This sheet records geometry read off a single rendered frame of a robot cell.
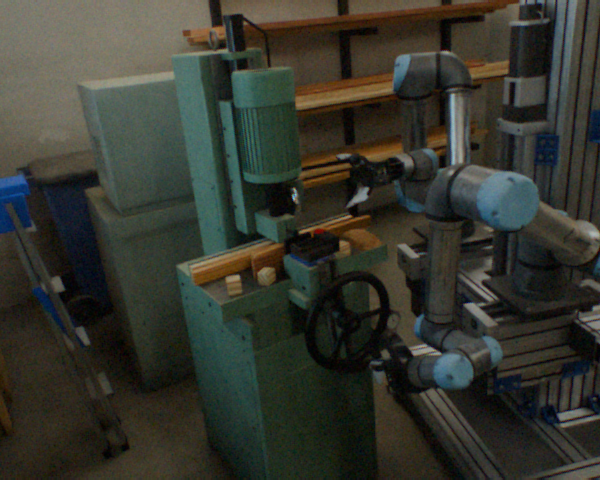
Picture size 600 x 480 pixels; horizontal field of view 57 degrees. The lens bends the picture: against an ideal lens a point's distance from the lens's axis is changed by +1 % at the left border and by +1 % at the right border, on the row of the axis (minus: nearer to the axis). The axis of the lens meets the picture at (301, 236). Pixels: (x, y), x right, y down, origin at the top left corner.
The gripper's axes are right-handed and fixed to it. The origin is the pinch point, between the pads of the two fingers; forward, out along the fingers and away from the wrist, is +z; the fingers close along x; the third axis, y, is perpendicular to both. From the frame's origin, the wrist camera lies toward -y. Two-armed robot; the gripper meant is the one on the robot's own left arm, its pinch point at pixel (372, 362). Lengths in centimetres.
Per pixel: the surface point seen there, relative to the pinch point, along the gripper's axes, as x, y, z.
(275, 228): -9.1, -44.8, 16.0
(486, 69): 275, -144, 165
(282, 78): -5, -81, -9
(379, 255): 22.1, -27.7, 13.3
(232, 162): -14, -69, 22
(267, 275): -18.8, -31.6, 9.3
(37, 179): -60, -120, 175
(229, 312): -31.8, -24.9, 11.4
